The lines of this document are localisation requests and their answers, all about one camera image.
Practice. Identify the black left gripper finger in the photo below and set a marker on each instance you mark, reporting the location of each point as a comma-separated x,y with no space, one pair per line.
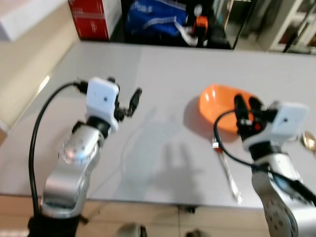
111,79
136,98

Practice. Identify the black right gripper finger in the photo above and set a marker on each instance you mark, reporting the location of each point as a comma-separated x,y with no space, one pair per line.
256,103
240,106

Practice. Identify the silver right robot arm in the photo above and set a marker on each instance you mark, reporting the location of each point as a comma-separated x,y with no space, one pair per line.
281,182

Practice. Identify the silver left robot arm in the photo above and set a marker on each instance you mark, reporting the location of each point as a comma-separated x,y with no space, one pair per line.
74,158

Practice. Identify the silver metal fork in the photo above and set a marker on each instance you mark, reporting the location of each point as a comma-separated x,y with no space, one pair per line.
228,170

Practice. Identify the gold metal spoon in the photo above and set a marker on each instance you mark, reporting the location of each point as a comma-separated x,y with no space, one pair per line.
309,141

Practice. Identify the red cardboard box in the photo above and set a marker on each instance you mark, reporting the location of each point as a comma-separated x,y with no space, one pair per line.
91,19

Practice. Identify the blue fabric bag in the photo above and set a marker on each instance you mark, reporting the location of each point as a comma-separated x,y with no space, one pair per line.
153,19

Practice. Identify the white cabinet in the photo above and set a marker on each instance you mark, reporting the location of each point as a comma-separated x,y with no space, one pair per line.
296,29

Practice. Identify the black slanted pole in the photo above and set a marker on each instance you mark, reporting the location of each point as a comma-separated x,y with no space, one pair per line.
298,29

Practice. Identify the orange and black tool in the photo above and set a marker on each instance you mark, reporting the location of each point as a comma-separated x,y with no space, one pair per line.
201,24

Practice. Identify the white board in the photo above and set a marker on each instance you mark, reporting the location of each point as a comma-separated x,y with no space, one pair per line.
24,15

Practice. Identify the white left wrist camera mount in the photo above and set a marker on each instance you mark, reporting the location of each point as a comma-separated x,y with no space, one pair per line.
102,101

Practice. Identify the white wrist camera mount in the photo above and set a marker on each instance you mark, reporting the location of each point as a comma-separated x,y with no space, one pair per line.
284,123
102,101

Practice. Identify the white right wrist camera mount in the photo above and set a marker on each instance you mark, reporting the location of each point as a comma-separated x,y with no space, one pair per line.
284,123

